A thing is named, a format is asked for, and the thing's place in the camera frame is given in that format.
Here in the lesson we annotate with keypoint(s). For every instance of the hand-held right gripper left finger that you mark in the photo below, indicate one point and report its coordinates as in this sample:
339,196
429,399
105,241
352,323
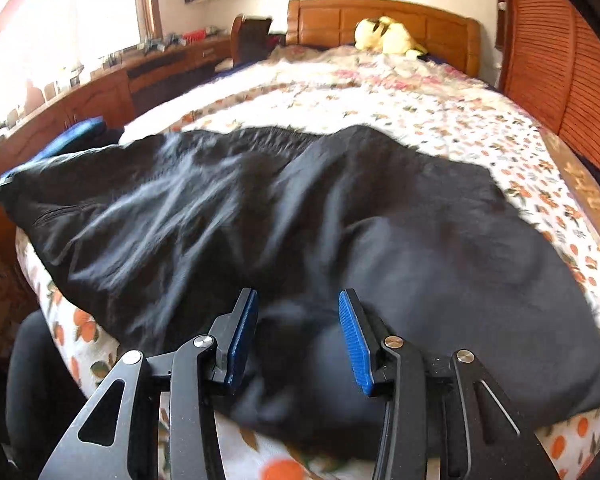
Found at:
240,345

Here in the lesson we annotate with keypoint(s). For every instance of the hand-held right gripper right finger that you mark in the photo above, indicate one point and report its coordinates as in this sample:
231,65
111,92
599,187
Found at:
355,345

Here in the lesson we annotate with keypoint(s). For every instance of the black jacket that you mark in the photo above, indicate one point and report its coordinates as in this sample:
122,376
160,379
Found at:
330,210

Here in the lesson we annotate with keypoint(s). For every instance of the long wooden cabinet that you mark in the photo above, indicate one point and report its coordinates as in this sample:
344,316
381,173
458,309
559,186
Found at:
95,100

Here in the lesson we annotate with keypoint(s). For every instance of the bright window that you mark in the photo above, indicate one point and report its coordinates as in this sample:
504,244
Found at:
55,35

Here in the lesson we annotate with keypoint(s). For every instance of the floral orange print bedsheet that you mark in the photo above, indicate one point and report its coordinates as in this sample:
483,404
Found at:
380,105

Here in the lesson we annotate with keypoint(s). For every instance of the small red box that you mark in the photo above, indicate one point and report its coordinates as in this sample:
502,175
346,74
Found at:
195,36

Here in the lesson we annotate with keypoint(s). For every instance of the dark wooden chair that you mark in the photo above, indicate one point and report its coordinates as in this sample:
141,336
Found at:
252,35

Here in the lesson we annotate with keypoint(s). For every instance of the yellow plush toy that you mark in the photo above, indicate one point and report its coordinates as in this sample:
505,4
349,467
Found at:
385,35

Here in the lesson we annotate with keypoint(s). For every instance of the wooden bed headboard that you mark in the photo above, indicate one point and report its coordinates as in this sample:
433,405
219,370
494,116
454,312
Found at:
330,22

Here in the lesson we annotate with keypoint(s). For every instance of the wooden louvered wardrobe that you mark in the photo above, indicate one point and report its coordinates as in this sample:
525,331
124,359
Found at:
545,60

